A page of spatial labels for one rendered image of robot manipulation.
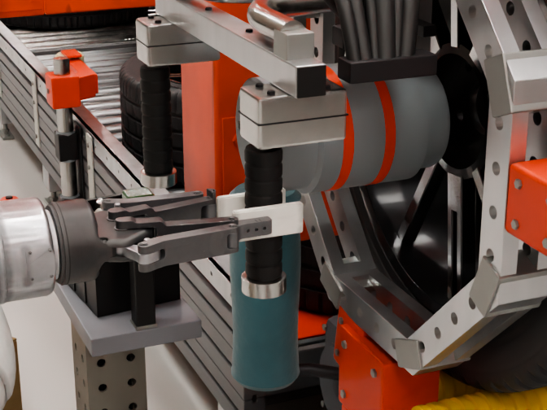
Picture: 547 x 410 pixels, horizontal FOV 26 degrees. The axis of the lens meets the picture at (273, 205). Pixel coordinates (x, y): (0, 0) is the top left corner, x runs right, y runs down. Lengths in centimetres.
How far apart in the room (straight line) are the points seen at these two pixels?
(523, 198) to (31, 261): 44
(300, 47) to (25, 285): 32
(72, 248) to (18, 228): 5
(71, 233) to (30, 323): 181
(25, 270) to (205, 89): 80
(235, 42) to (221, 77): 55
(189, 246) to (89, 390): 98
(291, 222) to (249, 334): 40
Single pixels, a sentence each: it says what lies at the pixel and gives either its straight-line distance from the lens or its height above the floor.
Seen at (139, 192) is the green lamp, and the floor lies 66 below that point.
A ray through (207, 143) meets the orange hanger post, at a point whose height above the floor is 69.
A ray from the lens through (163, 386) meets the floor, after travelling 253.
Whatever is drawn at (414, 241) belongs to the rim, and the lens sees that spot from 157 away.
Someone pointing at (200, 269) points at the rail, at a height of 35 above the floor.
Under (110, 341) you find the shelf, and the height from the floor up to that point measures 44.
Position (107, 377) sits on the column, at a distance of 201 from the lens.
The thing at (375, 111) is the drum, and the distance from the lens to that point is 128.
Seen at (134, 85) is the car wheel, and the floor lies 49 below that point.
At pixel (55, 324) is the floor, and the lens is 283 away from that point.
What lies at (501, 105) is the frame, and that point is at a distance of 112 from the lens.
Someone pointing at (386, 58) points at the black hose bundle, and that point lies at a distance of 109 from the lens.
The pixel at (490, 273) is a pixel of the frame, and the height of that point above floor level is 77.
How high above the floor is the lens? 123
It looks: 21 degrees down
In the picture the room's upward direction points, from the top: straight up
